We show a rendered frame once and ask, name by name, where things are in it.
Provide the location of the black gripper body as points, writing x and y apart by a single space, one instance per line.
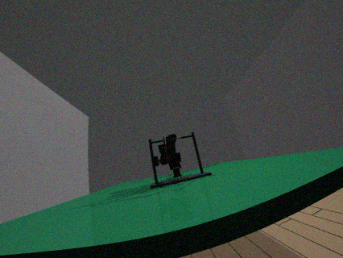
176 157

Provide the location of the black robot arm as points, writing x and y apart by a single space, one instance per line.
171 149

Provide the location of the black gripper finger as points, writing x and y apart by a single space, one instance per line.
170 159
163 160

